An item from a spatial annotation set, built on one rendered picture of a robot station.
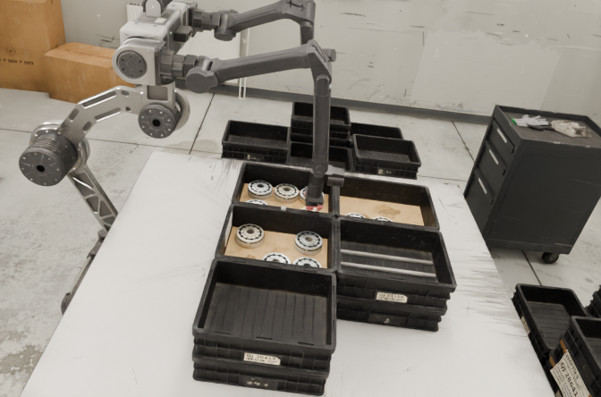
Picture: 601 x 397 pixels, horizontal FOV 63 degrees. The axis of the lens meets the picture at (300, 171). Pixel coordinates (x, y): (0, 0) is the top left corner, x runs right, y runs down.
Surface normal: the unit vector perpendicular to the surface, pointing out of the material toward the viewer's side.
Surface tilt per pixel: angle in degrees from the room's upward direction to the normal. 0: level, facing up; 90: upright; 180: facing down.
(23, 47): 92
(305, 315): 0
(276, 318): 0
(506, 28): 90
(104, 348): 0
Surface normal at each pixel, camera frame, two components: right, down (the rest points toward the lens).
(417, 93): -0.02, 0.54
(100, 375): 0.12, -0.84
